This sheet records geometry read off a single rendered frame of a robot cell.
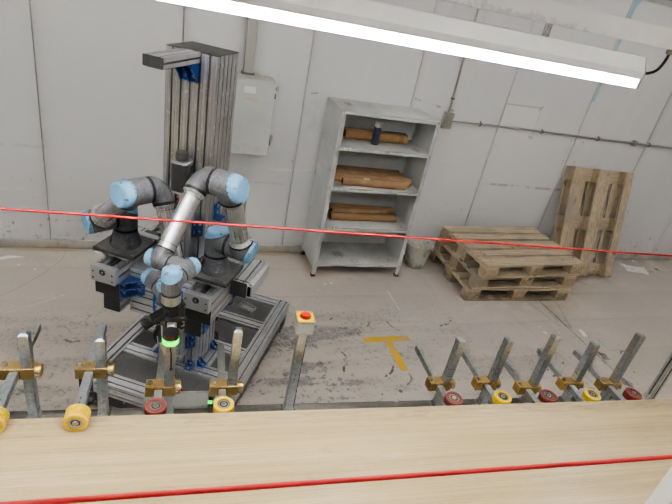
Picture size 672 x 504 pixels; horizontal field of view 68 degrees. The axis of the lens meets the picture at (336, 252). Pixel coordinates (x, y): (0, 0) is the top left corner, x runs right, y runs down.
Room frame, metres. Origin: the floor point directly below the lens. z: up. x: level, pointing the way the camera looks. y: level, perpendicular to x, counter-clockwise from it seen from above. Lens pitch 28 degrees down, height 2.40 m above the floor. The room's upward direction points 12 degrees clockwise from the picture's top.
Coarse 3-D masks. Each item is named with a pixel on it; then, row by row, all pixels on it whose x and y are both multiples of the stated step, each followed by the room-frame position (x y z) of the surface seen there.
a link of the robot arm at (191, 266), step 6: (174, 258) 1.68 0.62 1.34; (180, 258) 1.69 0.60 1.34; (186, 258) 1.71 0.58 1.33; (192, 258) 1.71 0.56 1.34; (168, 264) 1.66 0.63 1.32; (174, 264) 1.66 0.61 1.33; (180, 264) 1.65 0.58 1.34; (186, 264) 1.66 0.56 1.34; (192, 264) 1.67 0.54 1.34; (198, 264) 1.70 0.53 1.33; (186, 270) 1.63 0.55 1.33; (192, 270) 1.65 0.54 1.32; (198, 270) 1.69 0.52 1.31; (192, 276) 1.65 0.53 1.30; (186, 282) 1.62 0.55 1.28
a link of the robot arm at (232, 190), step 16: (208, 176) 1.91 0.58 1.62; (224, 176) 1.91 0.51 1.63; (240, 176) 1.93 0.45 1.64; (208, 192) 1.91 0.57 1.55; (224, 192) 1.88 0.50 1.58; (240, 192) 1.90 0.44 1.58; (224, 208) 1.95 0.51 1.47; (240, 208) 1.96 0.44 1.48; (240, 240) 2.03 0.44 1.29; (240, 256) 2.05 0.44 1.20
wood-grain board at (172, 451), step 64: (0, 448) 1.04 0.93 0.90; (64, 448) 1.09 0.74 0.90; (128, 448) 1.14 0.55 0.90; (192, 448) 1.19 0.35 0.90; (256, 448) 1.25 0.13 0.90; (320, 448) 1.31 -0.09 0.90; (384, 448) 1.37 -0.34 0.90; (448, 448) 1.43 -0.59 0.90; (512, 448) 1.50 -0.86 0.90; (576, 448) 1.58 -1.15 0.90; (640, 448) 1.66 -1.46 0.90
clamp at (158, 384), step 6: (156, 384) 1.47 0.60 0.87; (162, 384) 1.48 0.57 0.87; (174, 384) 1.49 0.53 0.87; (180, 384) 1.50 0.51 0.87; (150, 390) 1.45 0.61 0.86; (162, 390) 1.46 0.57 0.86; (168, 390) 1.47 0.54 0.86; (174, 390) 1.48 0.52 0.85; (180, 390) 1.49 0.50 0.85; (150, 396) 1.45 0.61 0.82; (162, 396) 1.46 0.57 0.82
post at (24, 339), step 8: (24, 336) 1.33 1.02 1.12; (24, 344) 1.32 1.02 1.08; (24, 352) 1.32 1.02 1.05; (32, 352) 1.35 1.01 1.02; (24, 360) 1.32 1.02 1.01; (32, 360) 1.34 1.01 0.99; (24, 384) 1.32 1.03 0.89; (32, 384) 1.33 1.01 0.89; (32, 392) 1.33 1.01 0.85; (32, 400) 1.33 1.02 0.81; (32, 408) 1.32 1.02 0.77; (32, 416) 1.32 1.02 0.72
